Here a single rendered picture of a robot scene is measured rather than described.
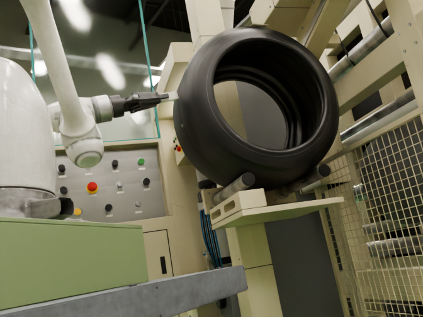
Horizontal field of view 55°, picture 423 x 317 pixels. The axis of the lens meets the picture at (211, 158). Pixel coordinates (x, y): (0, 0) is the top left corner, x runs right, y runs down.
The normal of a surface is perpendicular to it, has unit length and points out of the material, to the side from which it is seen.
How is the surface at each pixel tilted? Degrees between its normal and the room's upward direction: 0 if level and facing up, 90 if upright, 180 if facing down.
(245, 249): 90
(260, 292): 90
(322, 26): 162
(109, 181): 90
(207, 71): 86
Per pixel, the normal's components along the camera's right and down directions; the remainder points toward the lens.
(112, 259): 0.88, -0.26
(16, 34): 0.54, -0.30
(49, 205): -0.34, -0.22
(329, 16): 0.24, 0.82
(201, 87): 0.08, -0.29
